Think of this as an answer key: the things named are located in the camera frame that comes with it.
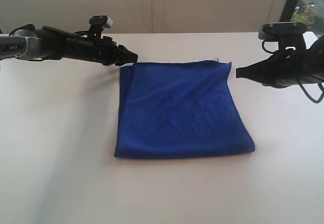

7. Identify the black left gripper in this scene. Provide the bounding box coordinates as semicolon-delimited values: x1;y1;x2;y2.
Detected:
63;36;138;66

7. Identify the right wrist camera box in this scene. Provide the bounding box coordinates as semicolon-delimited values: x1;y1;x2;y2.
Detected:
258;22;307;54

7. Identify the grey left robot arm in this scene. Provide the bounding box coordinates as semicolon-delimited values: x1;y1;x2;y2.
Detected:
1;24;138;66

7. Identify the blue microfiber towel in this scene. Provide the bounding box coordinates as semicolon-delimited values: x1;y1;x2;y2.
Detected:
114;60;255;160

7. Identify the green tree outside window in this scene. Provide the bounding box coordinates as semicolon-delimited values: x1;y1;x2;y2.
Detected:
291;4;316;29

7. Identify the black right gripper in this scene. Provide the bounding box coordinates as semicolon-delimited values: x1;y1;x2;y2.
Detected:
235;49;319;88

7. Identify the black window frame post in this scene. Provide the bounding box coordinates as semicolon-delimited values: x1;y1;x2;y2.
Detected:
279;0;298;22

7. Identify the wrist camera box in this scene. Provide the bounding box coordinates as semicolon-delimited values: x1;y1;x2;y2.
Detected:
258;22;307;54
89;15;113;38

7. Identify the black right camera cable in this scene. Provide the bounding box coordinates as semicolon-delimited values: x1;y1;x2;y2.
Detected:
262;39;324;104

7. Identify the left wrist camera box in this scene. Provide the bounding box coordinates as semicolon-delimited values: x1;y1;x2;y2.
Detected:
89;15;113;38

